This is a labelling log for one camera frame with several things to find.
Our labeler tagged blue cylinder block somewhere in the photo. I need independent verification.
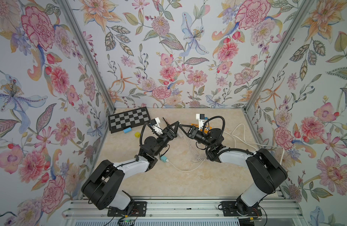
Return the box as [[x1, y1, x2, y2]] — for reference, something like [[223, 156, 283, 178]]
[[123, 127, 132, 133]]

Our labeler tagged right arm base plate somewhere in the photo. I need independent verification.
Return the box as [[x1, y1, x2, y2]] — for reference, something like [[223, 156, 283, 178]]
[[218, 201, 263, 217]]

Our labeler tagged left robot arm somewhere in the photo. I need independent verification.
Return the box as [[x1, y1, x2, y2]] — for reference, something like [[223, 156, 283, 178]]
[[81, 121, 180, 211]]

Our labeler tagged aluminium mounting rail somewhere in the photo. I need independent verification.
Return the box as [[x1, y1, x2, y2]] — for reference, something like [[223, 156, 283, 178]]
[[62, 197, 303, 219]]

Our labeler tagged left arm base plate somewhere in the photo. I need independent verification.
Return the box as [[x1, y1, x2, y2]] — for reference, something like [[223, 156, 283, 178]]
[[107, 201, 147, 217]]

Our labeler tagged white power strip cord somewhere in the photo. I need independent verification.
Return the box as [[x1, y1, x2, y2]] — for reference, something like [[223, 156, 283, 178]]
[[212, 123, 285, 167]]

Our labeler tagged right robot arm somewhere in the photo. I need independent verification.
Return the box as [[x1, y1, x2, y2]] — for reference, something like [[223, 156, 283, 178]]
[[179, 116, 288, 216]]

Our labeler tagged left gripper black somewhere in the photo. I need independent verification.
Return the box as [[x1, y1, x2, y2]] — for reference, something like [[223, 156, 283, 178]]
[[151, 122, 178, 157]]

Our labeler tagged orange power strip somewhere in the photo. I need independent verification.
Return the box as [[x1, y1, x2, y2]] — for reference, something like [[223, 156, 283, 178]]
[[189, 123, 213, 135]]

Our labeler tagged black white checkerboard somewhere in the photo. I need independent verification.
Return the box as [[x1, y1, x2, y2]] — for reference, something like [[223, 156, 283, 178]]
[[108, 107, 151, 133]]

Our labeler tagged teal USB charger block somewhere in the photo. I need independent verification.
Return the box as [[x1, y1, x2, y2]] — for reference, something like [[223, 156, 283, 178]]
[[160, 155, 169, 163]]

